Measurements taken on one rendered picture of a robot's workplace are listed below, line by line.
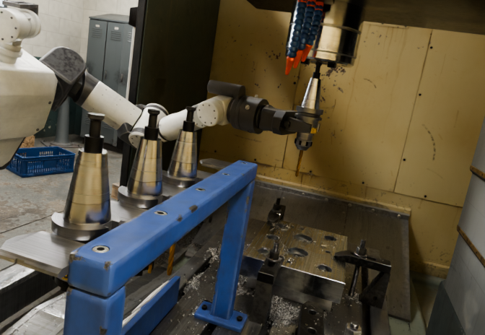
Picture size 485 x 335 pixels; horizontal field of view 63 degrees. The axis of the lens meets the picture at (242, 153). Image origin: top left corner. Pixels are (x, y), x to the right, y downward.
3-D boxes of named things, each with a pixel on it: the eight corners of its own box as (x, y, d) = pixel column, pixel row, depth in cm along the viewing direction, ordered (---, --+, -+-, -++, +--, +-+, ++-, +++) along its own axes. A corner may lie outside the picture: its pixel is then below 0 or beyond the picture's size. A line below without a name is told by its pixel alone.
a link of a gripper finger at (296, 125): (310, 136, 90) (285, 130, 92) (313, 121, 89) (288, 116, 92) (308, 136, 88) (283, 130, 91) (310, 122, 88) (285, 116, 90)
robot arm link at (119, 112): (140, 159, 119) (73, 117, 111) (156, 129, 127) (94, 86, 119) (158, 145, 111) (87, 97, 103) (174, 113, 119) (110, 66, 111)
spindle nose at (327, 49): (343, 63, 79) (356, 0, 77) (272, 53, 86) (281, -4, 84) (361, 70, 93) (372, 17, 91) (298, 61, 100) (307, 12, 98)
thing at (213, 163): (195, 164, 74) (195, 160, 74) (206, 160, 79) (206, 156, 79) (230, 172, 72) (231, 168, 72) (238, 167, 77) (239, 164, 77)
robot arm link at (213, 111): (234, 137, 96) (196, 128, 101) (255, 125, 105) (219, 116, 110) (236, 92, 92) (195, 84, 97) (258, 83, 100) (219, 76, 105)
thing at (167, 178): (183, 199, 56) (185, 183, 56) (151, 188, 59) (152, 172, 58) (208, 191, 62) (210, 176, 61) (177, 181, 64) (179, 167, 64)
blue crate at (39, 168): (21, 178, 408) (22, 157, 404) (2, 168, 432) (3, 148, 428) (76, 172, 459) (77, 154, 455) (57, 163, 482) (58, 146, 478)
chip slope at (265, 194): (164, 274, 148) (173, 209, 143) (223, 220, 211) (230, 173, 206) (416, 351, 126) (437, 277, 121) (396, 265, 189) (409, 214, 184)
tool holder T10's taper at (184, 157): (185, 180, 57) (191, 134, 55) (161, 172, 59) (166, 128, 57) (202, 175, 61) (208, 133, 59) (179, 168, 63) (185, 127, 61)
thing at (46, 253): (-17, 255, 32) (-16, 246, 32) (34, 234, 37) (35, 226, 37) (55, 279, 30) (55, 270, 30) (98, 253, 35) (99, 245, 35)
